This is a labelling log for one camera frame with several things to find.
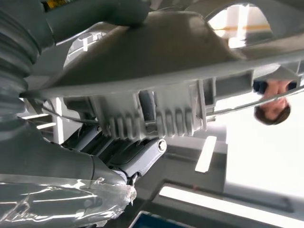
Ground white ceiling light strip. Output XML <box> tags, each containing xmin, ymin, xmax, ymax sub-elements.
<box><xmin>159</xmin><ymin>185</ymin><xmax>304</xmax><ymax>228</ymax></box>
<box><xmin>195</xmin><ymin>136</ymin><xmax>217</xmax><ymax>173</ymax></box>

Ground person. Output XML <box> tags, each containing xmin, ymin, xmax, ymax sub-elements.
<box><xmin>253</xmin><ymin>78</ymin><xmax>299</xmax><ymax>126</ymax></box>

